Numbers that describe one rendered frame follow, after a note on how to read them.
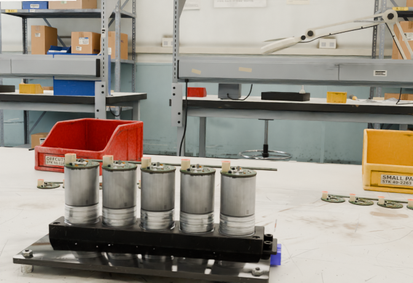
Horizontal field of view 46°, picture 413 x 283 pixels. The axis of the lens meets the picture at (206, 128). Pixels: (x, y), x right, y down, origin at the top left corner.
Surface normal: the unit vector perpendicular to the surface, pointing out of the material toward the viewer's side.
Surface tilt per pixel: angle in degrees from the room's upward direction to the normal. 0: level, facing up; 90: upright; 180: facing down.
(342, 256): 0
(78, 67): 90
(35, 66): 90
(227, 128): 90
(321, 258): 0
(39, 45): 90
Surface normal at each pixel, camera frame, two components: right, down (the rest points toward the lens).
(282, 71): -0.19, 0.10
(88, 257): 0.02, -0.99
